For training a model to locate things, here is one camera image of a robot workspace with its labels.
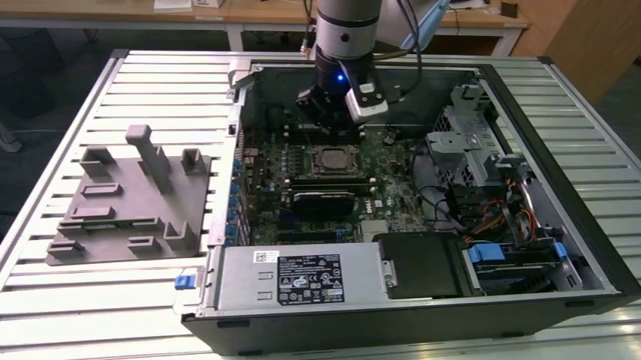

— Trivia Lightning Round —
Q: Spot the silver CPU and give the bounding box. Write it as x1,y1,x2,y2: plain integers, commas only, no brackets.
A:
322,149,353,170

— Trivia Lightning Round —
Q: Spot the metal socket cover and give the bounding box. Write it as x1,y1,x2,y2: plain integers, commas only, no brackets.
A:
310,145,363,177

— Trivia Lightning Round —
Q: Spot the black RAM stick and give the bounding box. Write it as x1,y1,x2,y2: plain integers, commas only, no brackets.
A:
291,183,375,193
291,175,371,185

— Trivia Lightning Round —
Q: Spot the silver metal drive cage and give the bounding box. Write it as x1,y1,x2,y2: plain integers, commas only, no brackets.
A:
425,84,517,188

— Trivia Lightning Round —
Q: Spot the black graphics card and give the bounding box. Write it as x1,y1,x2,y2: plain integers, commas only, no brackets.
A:
291,190,355,221

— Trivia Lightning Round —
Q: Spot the green motherboard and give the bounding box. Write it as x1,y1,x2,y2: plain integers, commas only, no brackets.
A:
234,129,456,245

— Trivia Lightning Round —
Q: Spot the small silver heatsink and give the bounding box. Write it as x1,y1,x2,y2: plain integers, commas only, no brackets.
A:
361,220,391,241

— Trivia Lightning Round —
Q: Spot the white paper sheet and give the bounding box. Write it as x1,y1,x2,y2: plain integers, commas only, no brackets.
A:
152,0,195,11

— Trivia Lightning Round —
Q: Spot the wooden desk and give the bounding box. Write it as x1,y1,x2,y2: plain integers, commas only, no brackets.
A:
0,0,532,57

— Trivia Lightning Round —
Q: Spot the black plastic shroud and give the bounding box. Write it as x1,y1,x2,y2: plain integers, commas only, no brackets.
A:
373,232,476,301

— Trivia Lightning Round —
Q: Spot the grey parts rack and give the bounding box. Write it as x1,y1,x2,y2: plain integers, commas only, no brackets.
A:
43,124,218,267

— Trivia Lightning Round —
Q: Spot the silver power supply unit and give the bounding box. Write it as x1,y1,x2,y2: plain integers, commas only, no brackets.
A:
198,241,402,312

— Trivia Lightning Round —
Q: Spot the blue disk carrier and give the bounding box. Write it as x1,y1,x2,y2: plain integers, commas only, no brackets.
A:
465,242,562,271

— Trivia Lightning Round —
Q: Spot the wooden cabinet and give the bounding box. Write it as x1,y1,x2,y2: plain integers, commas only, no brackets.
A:
513,0,641,110

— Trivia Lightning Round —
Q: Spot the dark office chair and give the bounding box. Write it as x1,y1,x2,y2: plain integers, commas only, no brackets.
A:
0,28,67,121

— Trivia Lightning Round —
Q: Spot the black open PC case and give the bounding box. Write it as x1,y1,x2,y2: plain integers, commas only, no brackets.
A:
172,55,641,357

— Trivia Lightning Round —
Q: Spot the grey chair base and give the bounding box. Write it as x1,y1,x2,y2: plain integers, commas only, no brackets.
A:
0,123,24,153

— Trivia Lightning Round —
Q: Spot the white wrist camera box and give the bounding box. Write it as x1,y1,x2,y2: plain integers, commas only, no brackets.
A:
343,61,391,124

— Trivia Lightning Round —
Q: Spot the tan robot cable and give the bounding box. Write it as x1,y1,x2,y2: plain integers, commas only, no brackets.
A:
373,50,418,62

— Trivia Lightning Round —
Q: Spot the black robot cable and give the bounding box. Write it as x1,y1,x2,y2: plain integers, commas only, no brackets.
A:
394,0,425,103

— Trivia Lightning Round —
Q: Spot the black wire bundle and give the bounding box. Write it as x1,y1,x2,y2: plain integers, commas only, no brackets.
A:
413,179,482,232

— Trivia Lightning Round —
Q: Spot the orange yellow wire bundle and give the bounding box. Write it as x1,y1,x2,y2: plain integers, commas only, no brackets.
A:
462,200,508,241

